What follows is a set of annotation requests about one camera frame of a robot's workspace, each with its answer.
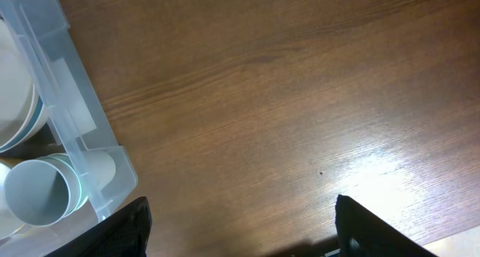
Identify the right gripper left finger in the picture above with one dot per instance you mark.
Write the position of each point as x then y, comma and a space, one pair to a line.
124, 234

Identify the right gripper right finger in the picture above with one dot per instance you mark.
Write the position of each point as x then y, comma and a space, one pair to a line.
362, 233

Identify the green paper cup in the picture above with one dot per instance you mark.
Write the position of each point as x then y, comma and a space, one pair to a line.
83, 195

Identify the cream paper cup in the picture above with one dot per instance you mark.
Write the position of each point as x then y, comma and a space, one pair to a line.
101, 168

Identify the grey paper cup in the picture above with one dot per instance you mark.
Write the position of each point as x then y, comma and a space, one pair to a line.
41, 192

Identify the dark blue bowl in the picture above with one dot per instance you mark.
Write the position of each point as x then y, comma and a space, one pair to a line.
29, 128

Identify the cream bowl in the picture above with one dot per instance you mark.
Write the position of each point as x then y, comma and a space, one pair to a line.
18, 99
43, 120

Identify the clear plastic storage bin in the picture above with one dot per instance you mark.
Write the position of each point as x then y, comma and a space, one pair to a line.
76, 120

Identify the white small bowl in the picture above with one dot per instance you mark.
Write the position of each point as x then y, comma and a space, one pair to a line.
9, 223

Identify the cream bowl inside bin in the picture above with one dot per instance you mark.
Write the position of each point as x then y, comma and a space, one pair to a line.
43, 120

